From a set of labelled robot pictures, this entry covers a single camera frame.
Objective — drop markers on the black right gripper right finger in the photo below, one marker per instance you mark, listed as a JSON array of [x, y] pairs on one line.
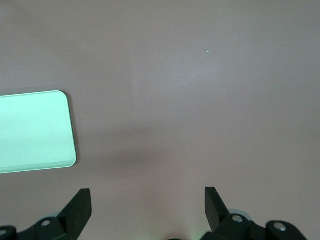
[[217, 215]]

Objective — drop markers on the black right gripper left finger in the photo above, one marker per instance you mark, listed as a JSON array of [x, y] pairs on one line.
[[75, 215]]

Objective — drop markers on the mint green plastic tray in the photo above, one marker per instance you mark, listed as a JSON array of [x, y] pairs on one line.
[[32, 130]]

